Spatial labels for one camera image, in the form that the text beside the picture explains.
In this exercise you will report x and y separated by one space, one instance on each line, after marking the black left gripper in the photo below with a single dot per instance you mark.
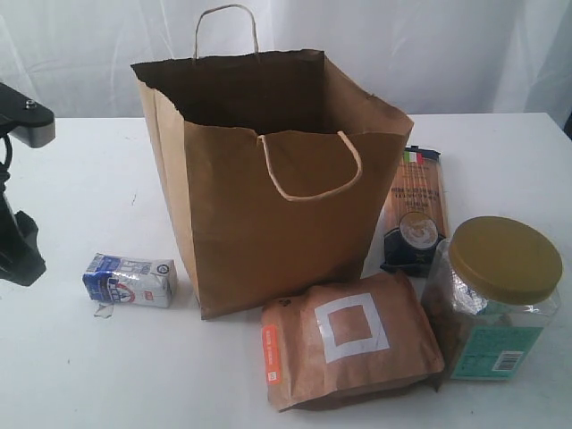
21 261

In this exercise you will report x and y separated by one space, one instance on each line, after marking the gold lid clear jar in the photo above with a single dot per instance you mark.
491 291

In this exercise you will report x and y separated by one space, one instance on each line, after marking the brown paper bag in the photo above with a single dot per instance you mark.
274 167

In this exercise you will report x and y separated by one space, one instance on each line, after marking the blue white milk carton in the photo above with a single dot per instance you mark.
122 280

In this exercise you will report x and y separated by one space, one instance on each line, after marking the white backdrop curtain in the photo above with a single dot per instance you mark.
425 57

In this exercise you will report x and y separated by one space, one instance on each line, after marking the brown kraft pouch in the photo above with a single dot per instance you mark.
342 343

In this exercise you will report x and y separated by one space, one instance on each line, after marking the spaghetti packet with Italian flag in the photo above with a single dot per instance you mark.
414 215

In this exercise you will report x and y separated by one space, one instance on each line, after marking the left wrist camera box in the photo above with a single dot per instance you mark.
27 120

